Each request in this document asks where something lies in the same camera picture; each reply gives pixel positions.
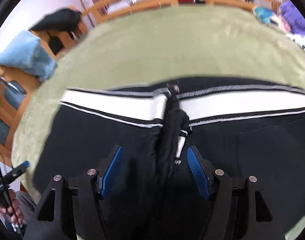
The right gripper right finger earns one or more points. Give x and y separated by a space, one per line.
238 209

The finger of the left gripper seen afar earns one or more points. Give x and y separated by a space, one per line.
10 177

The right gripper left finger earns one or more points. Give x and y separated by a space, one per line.
65 199

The black pants with white stripe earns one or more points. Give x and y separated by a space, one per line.
245 127

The person's left hand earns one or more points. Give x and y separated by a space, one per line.
14 212

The blue folded cloth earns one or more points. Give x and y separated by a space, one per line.
11 96

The light blue fluffy towel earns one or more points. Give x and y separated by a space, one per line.
26 53

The white floral pillow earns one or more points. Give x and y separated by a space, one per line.
297 39

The black garment on footboard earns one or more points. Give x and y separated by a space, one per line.
64 19

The green plush bed blanket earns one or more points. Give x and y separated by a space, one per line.
157 45

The purple plush toy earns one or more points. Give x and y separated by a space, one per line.
293 17

